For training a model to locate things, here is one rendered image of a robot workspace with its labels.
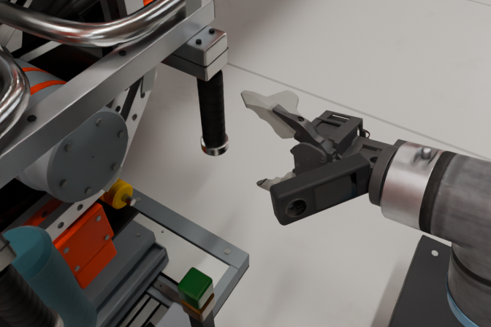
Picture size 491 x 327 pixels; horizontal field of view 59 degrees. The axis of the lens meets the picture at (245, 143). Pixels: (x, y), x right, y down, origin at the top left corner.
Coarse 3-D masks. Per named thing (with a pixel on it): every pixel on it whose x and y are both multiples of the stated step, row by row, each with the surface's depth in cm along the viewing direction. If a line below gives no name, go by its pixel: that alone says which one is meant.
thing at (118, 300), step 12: (156, 252) 123; (144, 264) 121; (156, 264) 121; (132, 276) 118; (144, 276) 117; (120, 288) 116; (132, 288) 114; (144, 288) 120; (108, 300) 114; (120, 300) 111; (132, 300) 117; (96, 312) 111; (108, 312) 109; (120, 312) 114; (96, 324) 109; (108, 324) 111
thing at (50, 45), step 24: (24, 0) 65; (48, 0) 81; (24, 48) 70; (48, 48) 72; (72, 48) 84; (96, 48) 81; (48, 72) 89; (72, 72) 86; (0, 192) 79; (24, 192) 80; (0, 216) 75
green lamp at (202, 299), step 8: (192, 272) 64; (200, 272) 64; (184, 280) 63; (192, 280) 63; (200, 280) 63; (208, 280) 63; (184, 288) 62; (192, 288) 62; (200, 288) 62; (208, 288) 63; (184, 296) 63; (192, 296) 62; (200, 296) 62; (208, 296) 65; (192, 304) 64; (200, 304) 63
